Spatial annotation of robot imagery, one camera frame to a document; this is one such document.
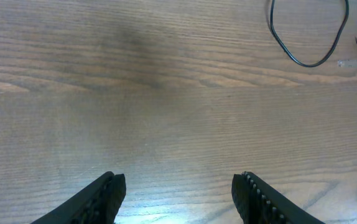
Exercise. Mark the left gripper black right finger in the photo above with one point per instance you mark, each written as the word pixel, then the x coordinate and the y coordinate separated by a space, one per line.
pixel 258 202

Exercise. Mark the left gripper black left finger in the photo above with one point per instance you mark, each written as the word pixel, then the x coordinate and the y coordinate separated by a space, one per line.
pixel 97 203

